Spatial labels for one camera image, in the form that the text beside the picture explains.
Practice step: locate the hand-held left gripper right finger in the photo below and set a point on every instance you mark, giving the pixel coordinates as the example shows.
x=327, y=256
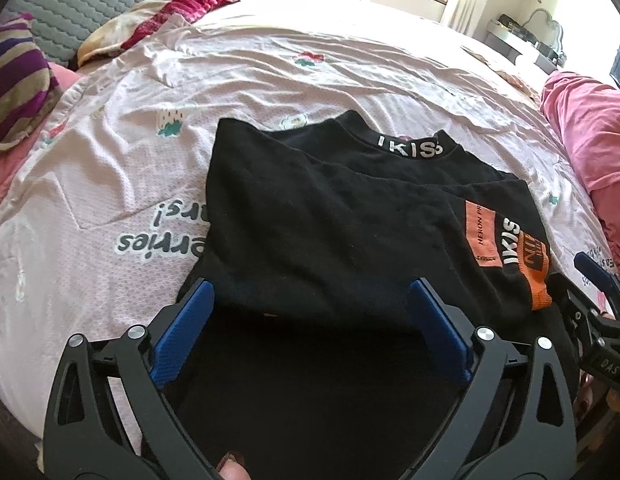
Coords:
x=440, y=332

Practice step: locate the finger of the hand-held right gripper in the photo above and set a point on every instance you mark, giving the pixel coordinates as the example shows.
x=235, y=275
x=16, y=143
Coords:
x=592, y=267
x=565, y=290

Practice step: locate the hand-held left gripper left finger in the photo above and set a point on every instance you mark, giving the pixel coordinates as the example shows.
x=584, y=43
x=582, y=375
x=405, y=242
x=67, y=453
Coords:
x=182, y=332

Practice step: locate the black sweatshirt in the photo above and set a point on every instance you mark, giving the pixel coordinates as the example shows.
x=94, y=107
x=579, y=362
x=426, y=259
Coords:
x=315, y=210

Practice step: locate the person's right hand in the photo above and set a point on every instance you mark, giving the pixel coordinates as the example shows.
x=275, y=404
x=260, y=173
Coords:
x=587, y=397

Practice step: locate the person's left hand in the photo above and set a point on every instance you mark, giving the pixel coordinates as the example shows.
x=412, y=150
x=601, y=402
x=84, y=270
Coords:
x=235, y=470

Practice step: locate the pink blanket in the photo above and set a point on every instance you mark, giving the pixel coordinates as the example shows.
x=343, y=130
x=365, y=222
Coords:
x=590, y=125

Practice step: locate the pink printed bed quilt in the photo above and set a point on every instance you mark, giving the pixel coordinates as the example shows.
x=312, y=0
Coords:
x=115, y=160

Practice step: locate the white desk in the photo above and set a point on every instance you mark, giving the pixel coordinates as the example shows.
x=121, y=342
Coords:
x=505, y=40

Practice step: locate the purple striped pillow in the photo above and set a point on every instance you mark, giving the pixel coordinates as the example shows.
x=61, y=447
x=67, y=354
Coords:
x=20, y=85

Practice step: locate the red floral blanket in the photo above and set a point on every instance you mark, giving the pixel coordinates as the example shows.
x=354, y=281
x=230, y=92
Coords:
x=190, y=2

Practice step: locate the grey quilted headboard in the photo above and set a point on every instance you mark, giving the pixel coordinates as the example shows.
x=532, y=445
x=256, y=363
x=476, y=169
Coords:
x=90, y=5

